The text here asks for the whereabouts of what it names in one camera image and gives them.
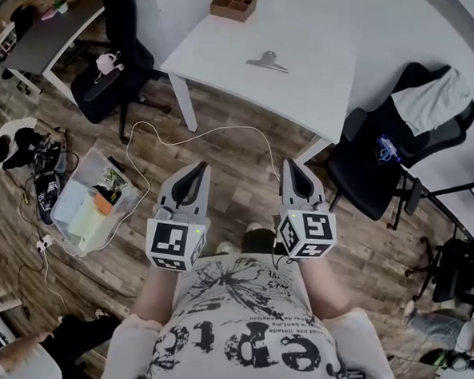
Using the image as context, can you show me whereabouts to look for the clear plastic storage bin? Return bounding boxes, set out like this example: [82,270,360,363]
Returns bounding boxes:
[47,144,145,262]

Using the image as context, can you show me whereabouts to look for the black swivel chair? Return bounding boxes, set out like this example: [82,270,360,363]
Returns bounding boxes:
[401,233,474,307]

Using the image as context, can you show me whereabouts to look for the black mesh office chair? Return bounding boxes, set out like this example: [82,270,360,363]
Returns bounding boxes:
[321,57,474,237]

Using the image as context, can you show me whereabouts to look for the long white cable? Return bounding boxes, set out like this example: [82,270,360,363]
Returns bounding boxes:
[58,114,286,268]

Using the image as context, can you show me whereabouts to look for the brown wooden organizer box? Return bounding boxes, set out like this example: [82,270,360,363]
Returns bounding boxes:
[208,0,259,24]

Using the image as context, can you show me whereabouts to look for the person's right forearm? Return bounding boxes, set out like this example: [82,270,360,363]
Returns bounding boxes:
[291,255,360,327]

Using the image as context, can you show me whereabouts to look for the white cloth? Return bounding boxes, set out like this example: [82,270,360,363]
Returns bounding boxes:
[387,63,474,141]

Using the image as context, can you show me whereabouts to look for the black and green headset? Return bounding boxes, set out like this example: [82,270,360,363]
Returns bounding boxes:
[416,346,474,373]

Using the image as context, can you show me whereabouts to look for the person's left forearm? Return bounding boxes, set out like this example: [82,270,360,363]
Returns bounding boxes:
[131,262,185,326]

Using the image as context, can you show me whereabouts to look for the person's left hand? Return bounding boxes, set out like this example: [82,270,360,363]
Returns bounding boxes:
[152,205,211,226]

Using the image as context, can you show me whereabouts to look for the dark grey desk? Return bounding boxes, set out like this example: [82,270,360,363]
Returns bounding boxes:
[0,0,108,99]

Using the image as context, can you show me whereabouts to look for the white round stool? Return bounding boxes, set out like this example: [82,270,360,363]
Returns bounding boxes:
[0,115,39,173]

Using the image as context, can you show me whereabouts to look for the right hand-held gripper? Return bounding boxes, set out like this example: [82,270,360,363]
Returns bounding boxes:
[274,158,341,264]

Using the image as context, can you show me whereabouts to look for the blue cable bundle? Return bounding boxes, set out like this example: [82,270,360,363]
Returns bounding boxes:
[373,132,404,165]

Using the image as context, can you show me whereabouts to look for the pile of black cables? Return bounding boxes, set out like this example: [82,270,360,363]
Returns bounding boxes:
[31,130,81,178]

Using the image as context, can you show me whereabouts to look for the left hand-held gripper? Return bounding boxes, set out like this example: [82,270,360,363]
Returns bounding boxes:
[143,158,216,275]

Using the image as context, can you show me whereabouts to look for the pink bag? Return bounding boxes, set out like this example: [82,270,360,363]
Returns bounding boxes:
[94,49,125,86]

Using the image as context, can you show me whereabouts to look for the person's right hand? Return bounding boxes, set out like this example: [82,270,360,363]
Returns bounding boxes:
[298,200,332,213]

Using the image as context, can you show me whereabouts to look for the white table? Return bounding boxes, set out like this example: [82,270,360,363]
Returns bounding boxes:
[153,0,364,169]

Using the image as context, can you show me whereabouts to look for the silver metal object clip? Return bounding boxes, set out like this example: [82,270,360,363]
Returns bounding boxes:
[245,48,291,74]

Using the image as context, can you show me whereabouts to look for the person's white printed shirt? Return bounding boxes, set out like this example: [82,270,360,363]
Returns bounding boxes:
[102,244,410,379]

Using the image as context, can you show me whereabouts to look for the person's white shoes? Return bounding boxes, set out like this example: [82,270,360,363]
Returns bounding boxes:
[215,219,265,257]

